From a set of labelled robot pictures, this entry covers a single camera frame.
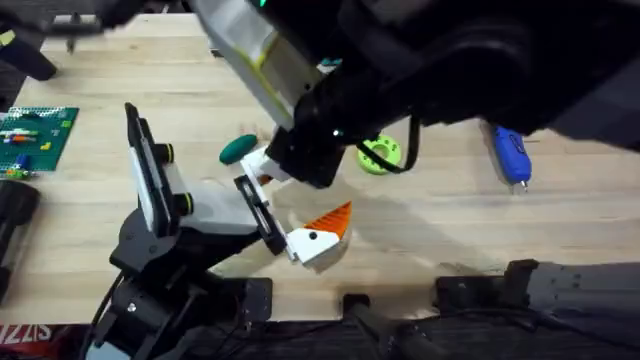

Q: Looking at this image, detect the dark green toy vegetable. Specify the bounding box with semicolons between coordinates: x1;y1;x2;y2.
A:
218;133;259;167

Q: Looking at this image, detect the green disc with holes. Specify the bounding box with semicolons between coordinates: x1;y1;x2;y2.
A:
355;134;403;177

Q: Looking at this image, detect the black upright plate, left wrist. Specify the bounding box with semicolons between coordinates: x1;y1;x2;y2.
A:
124;101;194;239

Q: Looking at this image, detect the green board with toy blocks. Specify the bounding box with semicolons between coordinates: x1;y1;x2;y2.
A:
0;105;81;181

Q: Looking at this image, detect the black cylindrical object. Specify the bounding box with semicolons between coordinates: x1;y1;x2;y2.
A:
0;179;42;304

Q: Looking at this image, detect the red printed sheet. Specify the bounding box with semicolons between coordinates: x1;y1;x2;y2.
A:
0;323;85;360

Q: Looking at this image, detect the black rail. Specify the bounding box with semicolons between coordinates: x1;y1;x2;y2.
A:
164;277;640;360

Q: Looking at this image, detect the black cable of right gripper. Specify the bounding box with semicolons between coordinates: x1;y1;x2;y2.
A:
355;113;422;176

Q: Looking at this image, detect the black tool handle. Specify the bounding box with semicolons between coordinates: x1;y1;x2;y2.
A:
0;25;59;83

